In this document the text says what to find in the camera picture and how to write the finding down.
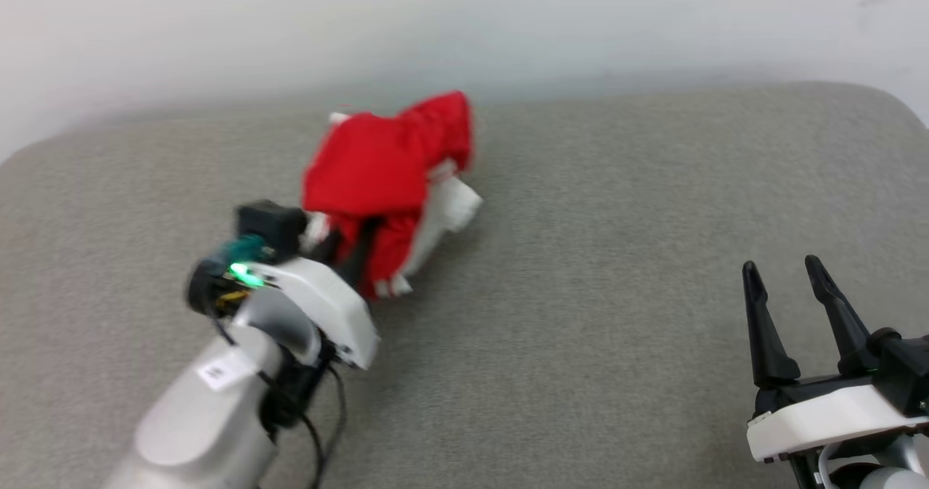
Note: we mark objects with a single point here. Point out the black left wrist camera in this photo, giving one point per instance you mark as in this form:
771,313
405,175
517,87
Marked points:
270,226

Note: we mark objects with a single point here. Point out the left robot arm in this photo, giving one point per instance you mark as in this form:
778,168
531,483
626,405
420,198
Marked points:
196,416

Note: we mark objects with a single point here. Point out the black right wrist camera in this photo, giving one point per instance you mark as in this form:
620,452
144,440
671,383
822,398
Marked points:
907,373

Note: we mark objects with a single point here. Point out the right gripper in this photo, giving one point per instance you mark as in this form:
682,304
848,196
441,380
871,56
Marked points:
820,420

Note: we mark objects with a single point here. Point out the red and white garment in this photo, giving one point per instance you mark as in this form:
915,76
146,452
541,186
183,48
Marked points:
370,162

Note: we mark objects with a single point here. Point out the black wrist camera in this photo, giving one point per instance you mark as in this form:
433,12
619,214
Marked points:
270,226
907,373

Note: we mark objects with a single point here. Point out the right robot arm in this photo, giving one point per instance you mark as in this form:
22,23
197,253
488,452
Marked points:
893,478

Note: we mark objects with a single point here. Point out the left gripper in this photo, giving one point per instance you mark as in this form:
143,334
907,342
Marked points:
330,304

